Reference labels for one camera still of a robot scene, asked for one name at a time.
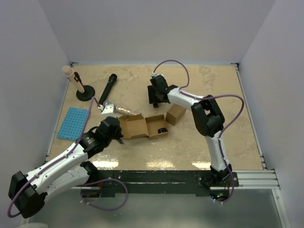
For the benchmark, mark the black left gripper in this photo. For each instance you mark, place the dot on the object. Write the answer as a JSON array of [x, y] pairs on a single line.
[[118, 134]]

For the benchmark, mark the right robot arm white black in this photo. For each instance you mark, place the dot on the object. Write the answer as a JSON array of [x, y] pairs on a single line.
[[208, 118]]

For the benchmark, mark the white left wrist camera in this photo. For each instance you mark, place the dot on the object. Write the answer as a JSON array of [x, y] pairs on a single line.
[[107, 109]]

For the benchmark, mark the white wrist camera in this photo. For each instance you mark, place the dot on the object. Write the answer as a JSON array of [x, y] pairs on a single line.
[[156, 74], [107, 109]]

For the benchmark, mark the small cardboard box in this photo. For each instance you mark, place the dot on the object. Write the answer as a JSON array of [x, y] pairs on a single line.
[[174, 114]]

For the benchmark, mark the taped cardboard box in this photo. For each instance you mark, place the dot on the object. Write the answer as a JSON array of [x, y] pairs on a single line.
[[137, 126]]

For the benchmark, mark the beige microphone on stand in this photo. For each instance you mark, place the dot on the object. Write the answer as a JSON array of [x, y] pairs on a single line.
[[70, 74]]

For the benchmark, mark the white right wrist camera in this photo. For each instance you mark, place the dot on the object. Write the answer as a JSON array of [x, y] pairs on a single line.
[[156, 74]]

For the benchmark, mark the aluminium frame rail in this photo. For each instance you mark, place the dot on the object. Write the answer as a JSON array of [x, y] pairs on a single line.
[[257, 180]]

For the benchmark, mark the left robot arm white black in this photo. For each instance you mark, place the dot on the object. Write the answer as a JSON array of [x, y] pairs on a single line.
[[29, 192]]

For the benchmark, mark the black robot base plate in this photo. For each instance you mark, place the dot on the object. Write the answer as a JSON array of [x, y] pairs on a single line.
[[199, 183]]

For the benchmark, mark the black microphone orange end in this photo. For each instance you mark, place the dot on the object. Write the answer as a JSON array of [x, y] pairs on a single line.
[[111, 82]]

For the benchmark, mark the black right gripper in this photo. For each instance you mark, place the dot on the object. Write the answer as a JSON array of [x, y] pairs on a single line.
[[152, 99]]

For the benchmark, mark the blue studded building plate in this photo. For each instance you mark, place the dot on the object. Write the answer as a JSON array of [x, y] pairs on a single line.
[[73, 124]]

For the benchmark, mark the silver glitter microphone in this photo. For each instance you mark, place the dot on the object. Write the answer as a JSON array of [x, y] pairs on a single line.
[[121, 109]]

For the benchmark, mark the small clear black-capped bottle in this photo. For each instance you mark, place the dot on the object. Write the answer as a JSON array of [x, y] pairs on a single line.
[[162, 130]]

